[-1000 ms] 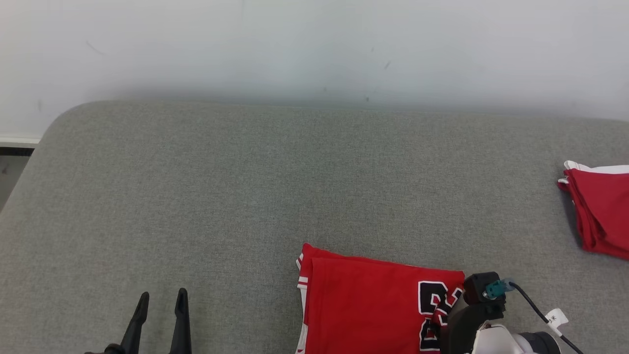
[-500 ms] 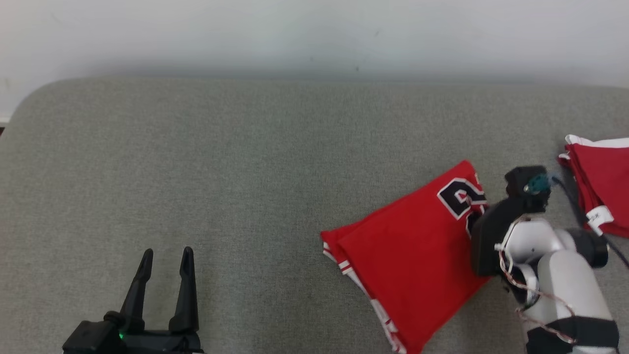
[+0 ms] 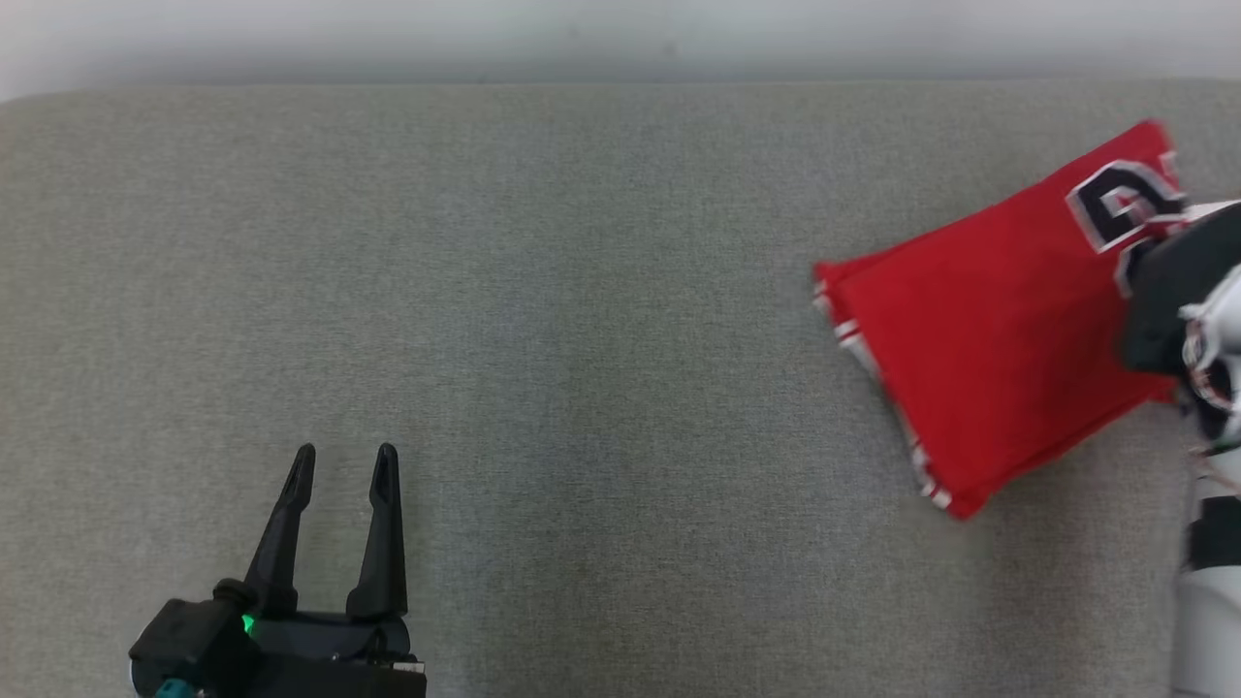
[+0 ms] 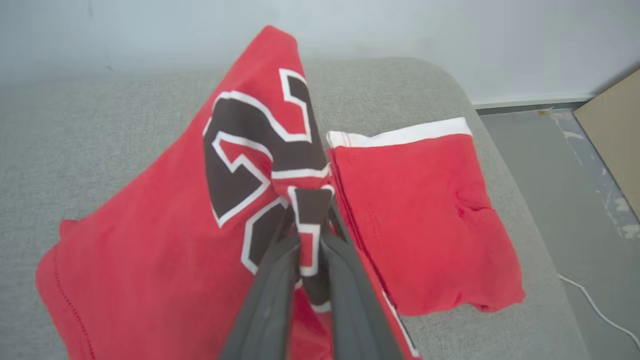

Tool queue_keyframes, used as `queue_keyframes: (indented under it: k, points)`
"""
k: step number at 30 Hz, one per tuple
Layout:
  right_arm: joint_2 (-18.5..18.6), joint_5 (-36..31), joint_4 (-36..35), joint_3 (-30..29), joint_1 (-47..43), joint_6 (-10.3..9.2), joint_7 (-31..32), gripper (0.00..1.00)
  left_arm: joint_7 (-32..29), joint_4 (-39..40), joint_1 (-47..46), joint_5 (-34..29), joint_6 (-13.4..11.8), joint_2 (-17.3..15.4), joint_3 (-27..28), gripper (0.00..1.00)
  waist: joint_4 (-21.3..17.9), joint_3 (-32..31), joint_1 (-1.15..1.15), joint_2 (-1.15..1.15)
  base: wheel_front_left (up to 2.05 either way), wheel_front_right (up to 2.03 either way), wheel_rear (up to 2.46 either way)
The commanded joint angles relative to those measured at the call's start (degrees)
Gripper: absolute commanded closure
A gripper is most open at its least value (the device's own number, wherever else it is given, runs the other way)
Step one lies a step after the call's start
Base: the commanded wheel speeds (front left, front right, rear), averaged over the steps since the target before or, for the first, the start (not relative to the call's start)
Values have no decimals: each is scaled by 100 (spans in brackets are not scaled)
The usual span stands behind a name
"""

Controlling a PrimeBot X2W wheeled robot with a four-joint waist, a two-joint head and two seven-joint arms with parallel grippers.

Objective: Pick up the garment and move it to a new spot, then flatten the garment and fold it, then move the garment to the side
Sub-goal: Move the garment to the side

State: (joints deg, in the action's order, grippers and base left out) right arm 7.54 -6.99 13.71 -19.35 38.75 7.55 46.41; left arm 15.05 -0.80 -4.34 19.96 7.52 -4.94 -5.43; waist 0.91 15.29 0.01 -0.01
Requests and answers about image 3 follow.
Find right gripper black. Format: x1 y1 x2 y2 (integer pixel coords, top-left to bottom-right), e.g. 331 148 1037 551
1120 204 1241 377

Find red jersey shirt white sleeves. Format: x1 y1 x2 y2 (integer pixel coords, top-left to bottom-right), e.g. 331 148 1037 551
812 118 1192 522

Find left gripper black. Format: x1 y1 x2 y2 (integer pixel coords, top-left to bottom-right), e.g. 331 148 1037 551
231 442 429 698

